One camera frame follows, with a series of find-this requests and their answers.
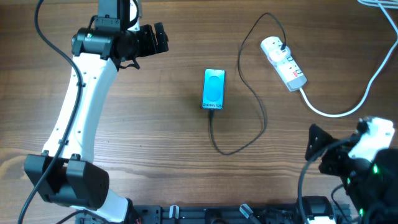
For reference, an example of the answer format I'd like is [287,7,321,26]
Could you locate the cyan screen Galaxy smartphone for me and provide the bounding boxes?
[201,68,226,110]

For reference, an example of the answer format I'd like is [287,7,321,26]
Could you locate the black USB charging cable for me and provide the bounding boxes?
[208,12,288,156]

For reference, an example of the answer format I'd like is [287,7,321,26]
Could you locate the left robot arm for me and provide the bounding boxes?
[24,0,169,223]

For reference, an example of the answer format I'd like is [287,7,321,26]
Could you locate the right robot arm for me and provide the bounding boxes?
[297,117,397,223]

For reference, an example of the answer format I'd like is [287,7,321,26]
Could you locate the white USB charger plug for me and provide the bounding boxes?
[269,47,290,63]

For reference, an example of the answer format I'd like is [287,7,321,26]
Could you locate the white power strip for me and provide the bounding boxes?
[261,36,307,91]

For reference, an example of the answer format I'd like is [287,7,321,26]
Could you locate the white power strip cord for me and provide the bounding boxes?
[298,2,398,118]

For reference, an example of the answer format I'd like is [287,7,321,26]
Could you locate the white cables at corner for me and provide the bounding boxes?
[356,0,398,9]

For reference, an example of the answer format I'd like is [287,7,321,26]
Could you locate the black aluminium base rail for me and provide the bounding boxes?
[75,203,343,224]

